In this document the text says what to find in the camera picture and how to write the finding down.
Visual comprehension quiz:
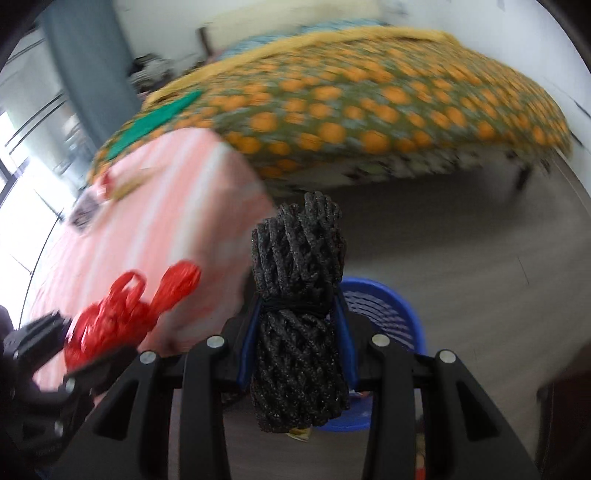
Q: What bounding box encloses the pile of clothes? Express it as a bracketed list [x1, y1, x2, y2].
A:
[129, 53, 177, 87]

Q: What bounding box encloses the yellow knit blanket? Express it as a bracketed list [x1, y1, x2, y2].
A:
[143, 25, 459, 106]

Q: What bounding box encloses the striped pink tablecloth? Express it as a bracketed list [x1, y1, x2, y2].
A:
[21, 127, 278, 393]

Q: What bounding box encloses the black rope bundle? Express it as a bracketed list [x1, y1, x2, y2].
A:
[250, 191, 352, 435]

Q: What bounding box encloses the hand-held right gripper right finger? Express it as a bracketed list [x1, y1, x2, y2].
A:
[332, 291, 541, 480]

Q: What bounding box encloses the dark brown furniture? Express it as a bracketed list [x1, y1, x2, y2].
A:
[536, 351, 591, 480]

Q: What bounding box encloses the cream padded headboard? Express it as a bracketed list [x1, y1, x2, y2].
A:
[208, 0, 384, 47]

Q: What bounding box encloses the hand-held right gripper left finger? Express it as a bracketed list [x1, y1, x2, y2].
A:
[51, 298, 265, 480]

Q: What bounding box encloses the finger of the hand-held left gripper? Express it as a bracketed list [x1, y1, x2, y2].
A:
[55, 345, 140, 408]
[14, 311, 75, 366]

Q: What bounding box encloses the blue plastic basket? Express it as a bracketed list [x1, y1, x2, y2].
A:
[314, 276, 426, 432]

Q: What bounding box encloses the green cloth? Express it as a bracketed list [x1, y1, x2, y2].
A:
[107, 90, 204, 158]

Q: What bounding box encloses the black framed window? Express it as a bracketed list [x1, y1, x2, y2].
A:
[0, 28, 93, 324]

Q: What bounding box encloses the orange flower bed blanket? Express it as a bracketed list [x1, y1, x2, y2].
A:
[85, 25, 575, 186]

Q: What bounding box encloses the red plastic bag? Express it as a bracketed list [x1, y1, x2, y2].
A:
[64, 261, 201, 372]

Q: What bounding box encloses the grey blue curtain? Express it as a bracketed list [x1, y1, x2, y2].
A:
[41, 0, 139, 154]

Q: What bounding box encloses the blue floral pillow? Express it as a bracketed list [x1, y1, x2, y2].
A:
[217, 18, 389, 58]

